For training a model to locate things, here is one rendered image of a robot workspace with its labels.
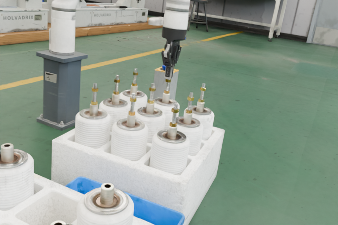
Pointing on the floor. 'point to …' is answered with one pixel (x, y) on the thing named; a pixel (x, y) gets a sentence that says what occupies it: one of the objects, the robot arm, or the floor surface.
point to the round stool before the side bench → (197, 13)
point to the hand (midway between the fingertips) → (169, 72)
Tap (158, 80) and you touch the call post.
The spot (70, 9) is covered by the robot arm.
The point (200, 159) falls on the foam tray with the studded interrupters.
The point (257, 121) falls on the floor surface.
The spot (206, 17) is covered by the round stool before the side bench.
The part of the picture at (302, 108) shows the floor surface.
